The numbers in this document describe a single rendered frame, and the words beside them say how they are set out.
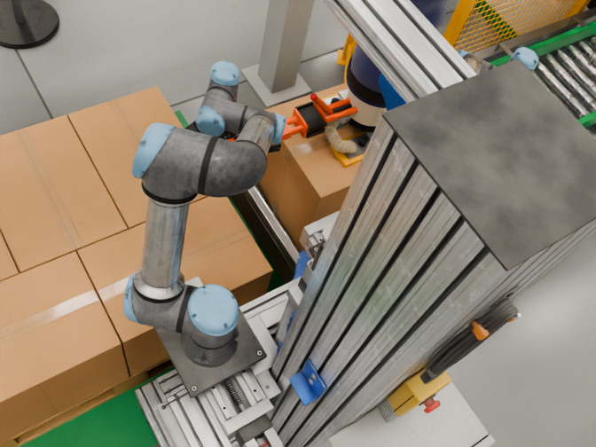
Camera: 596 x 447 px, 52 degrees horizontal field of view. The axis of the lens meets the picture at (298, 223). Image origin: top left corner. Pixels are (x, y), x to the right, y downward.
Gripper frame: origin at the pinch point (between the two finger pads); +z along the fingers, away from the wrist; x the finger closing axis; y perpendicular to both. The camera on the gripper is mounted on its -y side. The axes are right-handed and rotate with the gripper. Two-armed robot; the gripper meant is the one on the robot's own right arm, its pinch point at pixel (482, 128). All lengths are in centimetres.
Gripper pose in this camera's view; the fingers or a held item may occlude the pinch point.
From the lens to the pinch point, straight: 221.8
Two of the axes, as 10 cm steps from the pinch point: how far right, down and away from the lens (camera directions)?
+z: -1.7, 5.0, 8.5
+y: -8.6, 3.6, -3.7
